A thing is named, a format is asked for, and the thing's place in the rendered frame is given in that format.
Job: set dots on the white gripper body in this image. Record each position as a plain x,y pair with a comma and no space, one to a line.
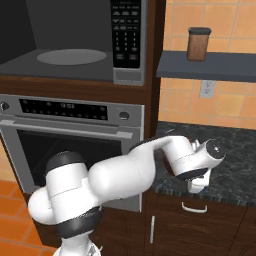
199,182

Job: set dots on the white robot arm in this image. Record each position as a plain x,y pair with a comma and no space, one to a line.
113,176

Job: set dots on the dark wood cupboard door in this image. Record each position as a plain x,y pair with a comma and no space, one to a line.
123,233

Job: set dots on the grey open microwave oven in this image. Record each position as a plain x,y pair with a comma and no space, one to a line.
128,36

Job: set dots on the grey round microwave turntable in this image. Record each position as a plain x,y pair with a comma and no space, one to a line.
71,57

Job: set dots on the oven door with dark window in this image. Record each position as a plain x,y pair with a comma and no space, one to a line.
20,156

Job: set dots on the dark wood drawer front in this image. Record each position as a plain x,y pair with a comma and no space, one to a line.
220,216

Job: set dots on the round steel oven knob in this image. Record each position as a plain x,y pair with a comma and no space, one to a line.
4,106
124,115

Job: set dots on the brown jar with black lid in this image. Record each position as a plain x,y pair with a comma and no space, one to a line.
198,45

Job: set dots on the dark wood tall cabinet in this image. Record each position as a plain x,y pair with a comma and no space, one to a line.
155,50

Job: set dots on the steel built-in oven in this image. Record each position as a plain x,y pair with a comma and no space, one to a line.
66,110

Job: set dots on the grey wall socket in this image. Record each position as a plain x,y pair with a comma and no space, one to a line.
207,88

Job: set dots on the dark grey wall shelf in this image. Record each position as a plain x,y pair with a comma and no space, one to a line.
206,66

